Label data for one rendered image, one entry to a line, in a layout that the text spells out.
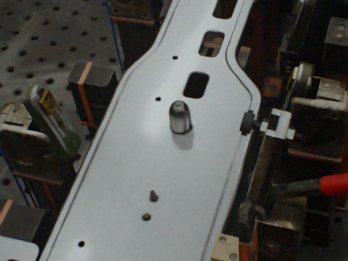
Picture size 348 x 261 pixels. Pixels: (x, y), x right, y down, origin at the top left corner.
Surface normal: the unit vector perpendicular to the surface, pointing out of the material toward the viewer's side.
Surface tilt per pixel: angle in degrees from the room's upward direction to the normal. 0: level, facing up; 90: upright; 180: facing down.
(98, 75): 0
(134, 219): 0
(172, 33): 0
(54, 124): 78
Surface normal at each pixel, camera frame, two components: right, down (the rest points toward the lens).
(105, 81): -0.09, -0.60
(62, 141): 0.91, 0.06
